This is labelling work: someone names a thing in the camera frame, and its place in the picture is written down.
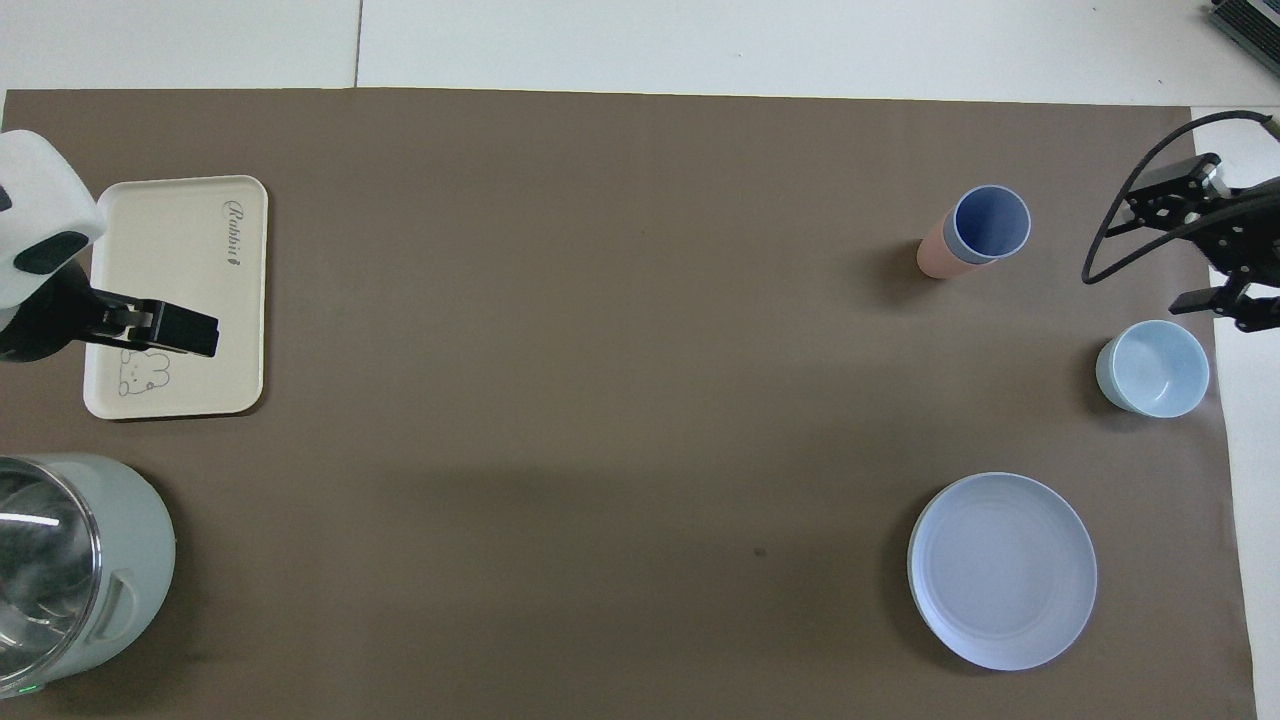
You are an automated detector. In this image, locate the pink cup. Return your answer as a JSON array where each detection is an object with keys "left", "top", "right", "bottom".
[{"left": 917, "top": 222, "right": 993, "bottom": 280}]

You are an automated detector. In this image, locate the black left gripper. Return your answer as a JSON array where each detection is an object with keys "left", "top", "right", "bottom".
[{"left": 0, "top": 262, "right": 219, "bottom": 363}]

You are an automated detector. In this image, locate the blue round plate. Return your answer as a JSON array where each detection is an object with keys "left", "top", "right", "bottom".
[{"left": 908, "top": 473, "right": 1098, "bottom": 671}]

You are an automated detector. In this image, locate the brown table mat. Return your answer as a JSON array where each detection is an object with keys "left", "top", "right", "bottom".
[{"left": 0, "top": 88, "right": 1258, "bottom": 720}]

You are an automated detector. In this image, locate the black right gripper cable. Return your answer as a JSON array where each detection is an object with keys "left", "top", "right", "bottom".
[{"left": 1082, "top": 110, "right": 1276, "bottom": 287}]

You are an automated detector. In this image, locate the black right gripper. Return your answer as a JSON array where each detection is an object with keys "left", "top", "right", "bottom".
[{"left": 1125, "top": 152, "right": 1280, "bottom": 333}]

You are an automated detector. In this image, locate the light blue bowl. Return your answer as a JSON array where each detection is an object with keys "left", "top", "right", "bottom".
[{"left": 1096, "top": 320, "right": 1210, "bottom": 418}]

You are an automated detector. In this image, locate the blue ribbed cup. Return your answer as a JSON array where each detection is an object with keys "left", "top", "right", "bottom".
[{"left": 945, "top": 185, "right": 1032, "bottom": 266}]

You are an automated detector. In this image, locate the grey device with vents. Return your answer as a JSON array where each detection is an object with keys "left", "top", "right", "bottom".
[{"left": 1207, "top": 0, "right": 1280, "bottom": 63}]

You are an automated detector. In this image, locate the glass pot lid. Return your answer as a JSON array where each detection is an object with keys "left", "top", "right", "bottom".
[{"left": 0, "top": 458, "right": 102, "bottom": 683}]

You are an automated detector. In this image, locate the pale green cooking pot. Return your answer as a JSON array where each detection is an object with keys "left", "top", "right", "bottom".
[{"left": 0, "top": 455, "right": 177, "bottom": 698}]

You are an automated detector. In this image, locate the cream rabbit print tray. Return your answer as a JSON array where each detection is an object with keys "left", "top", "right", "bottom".
[{"left": 83, "top": 176, "right": 269, "bottom": 419}]

